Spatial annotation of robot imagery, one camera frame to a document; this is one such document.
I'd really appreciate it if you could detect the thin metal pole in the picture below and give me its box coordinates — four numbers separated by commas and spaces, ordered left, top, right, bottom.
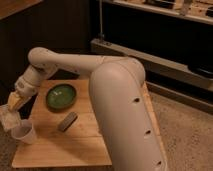
99, 0, 104, 42

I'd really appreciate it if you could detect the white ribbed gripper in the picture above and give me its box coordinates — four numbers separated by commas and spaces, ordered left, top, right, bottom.
8, 76, 37, 111

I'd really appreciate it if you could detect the grey metal shelf frame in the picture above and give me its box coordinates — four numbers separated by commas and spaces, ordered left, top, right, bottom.
90, 0, 213, 114

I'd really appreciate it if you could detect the green ceramic bowl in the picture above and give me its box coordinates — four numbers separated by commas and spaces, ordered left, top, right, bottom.
46, 84, 77, 110

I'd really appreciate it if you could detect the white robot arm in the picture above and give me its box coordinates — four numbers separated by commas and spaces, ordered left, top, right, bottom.
8, 47, 169, 171

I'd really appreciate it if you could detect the dark grey rectangular block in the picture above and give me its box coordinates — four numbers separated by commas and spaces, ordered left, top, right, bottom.
58, 112, 78, 132

